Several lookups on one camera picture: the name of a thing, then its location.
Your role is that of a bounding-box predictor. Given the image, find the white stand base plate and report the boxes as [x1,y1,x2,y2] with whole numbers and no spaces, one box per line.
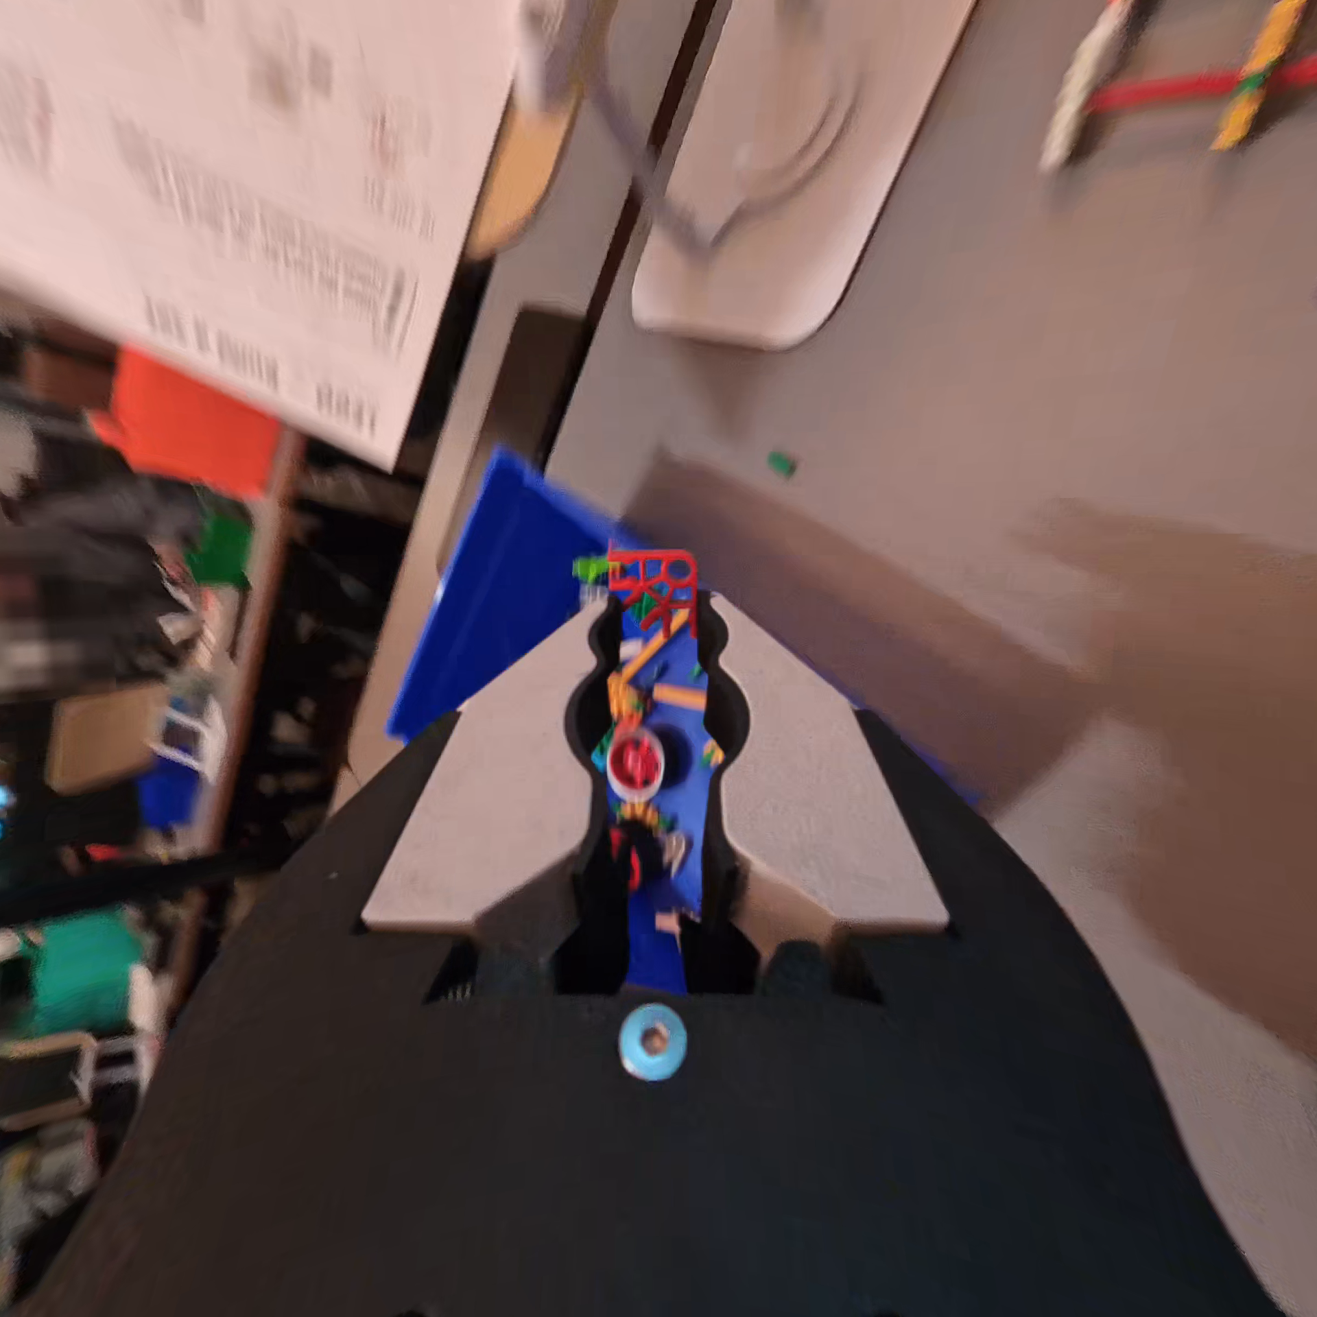
[630,0,978,351]

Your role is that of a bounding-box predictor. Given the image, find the teal plastic container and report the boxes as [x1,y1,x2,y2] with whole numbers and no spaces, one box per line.
[20,911,145,1041]

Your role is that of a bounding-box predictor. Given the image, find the red toy fan connector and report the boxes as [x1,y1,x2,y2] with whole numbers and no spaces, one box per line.
[606,549,702,640]

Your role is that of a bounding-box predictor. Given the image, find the tagged blue plastic bin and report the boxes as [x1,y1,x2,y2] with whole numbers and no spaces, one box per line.
[385,444,981,994]

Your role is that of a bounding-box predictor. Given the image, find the red toy wheel black tyre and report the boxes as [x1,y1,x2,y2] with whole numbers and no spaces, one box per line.
[604,726,672,804]

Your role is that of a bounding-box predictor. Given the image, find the wooden stand board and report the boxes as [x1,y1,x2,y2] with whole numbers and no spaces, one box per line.
[462,93,587,263]

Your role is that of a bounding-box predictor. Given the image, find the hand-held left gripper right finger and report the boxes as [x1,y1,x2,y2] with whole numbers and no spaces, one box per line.
[681,594,953,994]

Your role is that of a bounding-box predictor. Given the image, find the colourful toy cart frame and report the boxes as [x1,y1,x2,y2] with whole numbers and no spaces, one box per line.
[1039,0,1317,171]

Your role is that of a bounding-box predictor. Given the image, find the stand foot bracket with dome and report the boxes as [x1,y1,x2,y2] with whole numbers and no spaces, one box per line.
[658,0,865,252]

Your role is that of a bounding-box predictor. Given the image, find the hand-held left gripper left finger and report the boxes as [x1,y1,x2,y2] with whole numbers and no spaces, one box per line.
[360,599,633,994]

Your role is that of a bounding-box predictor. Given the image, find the white instruction board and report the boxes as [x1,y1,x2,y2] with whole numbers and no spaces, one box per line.
[0,0,526,472]

